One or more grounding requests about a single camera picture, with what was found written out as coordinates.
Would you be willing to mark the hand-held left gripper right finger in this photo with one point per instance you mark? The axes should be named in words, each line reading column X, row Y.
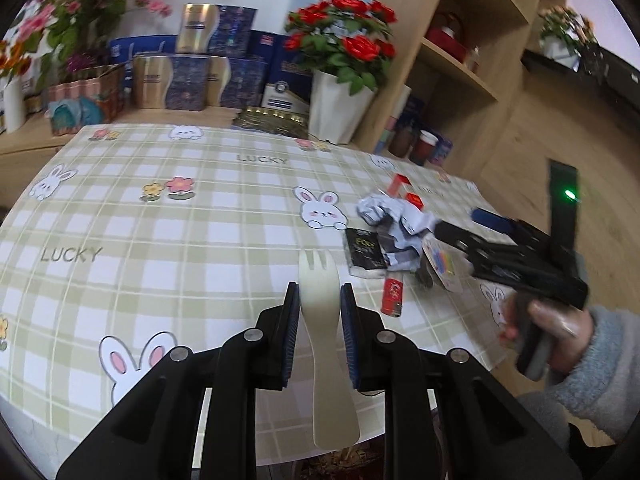
column 351, row 345

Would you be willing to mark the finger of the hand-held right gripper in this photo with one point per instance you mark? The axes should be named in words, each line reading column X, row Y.
column 492, row 220
column 457, row 240

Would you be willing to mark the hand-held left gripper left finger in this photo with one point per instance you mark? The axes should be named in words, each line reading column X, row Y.
column 290, row 345

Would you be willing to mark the colourful printed white wrapper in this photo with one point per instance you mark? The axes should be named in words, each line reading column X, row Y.
column 445, row 265

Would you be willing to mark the white plastic spork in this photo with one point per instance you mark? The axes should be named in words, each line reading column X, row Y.
column 322, row 320

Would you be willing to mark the white blue paper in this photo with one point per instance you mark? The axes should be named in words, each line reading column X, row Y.
column 400, row 230

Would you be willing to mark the red lighter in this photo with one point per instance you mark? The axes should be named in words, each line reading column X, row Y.
column 393, row 299

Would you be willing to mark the red cigarette box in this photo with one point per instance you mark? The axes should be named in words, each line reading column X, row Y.
column 405, row 192

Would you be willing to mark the black tissue packet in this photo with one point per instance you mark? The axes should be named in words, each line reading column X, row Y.
column 365, row 255

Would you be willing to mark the brown plastic bin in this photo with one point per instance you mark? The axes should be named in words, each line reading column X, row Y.
column 441, row 425

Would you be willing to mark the person's right forearm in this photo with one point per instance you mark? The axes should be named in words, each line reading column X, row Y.
column 612, row 375

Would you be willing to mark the person's right hand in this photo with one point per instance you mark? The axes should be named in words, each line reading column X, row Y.
column 567, row 340

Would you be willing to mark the small blue box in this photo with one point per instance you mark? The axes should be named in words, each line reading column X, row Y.
column 442, row 149

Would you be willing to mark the red cup white rim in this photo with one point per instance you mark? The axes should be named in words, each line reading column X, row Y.
column 424, row 149

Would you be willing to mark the brown cup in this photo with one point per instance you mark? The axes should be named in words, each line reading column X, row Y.
column 402, row 142

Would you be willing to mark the dark blue printed gift box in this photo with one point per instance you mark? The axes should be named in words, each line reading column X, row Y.
column 415, row 110

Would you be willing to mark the checked bunny tablecloth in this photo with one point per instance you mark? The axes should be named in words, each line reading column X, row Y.
column 175, row 270

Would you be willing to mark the stack of pastel cups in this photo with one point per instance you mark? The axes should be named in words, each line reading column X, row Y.
column 397, row 110

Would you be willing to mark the glass perfume bottle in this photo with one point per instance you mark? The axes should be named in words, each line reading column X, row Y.
column 473, row 60

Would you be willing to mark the white faceted flower pot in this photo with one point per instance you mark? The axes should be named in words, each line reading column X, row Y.
column 337, row 110

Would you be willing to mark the black shelf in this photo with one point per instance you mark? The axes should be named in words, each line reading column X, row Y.
column 615, row 85

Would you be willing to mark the red basket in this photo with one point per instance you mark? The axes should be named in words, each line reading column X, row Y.
column 447, row 37

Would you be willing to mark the pink rose plant white pot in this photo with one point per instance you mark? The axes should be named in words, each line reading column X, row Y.
column 565, row 35

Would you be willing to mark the wooden shelf unit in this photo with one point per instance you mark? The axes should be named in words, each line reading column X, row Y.
column 400, row 35

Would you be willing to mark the gold leaf-shaped tray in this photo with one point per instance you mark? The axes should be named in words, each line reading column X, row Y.
column 272, row 121

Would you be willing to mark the red rose plant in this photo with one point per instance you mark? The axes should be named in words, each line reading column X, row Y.
column 345, row 45

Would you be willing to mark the dark blue box white emblem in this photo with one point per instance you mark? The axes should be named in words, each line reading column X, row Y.
column 285, row 90

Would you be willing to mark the gold and blue gift box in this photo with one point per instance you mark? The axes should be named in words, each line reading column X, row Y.
column 170, row 82
column 215, row 30
column 235, row 82

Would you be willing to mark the blue box with red label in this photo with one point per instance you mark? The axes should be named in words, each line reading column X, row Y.
column 270, row 45

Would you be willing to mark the striped scalloped planter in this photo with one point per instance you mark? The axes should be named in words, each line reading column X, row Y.
column 87, row 95

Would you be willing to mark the flat blue box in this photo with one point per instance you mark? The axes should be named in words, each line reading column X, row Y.
column 142, row 50

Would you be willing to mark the white vase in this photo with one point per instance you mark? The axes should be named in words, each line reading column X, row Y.
column 14, row 105

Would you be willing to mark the pink blossom artificial tree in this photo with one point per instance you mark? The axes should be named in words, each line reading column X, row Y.
column 75, row 5

